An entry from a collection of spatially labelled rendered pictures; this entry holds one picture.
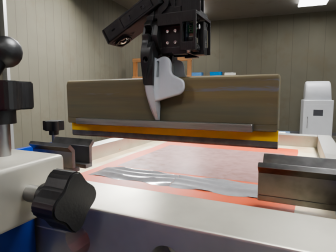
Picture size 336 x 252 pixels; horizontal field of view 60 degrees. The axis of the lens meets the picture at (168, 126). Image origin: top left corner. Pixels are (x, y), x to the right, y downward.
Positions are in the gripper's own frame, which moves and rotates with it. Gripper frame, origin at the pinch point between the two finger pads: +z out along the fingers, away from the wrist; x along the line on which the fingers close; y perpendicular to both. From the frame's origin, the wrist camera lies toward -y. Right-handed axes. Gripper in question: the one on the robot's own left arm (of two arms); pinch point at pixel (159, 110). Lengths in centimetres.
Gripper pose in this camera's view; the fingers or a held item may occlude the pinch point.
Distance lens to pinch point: 46.2
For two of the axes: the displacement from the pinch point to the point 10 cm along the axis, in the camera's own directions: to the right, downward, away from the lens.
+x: 4.2, -1.0, 9.0
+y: 9.1, 0.4, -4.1
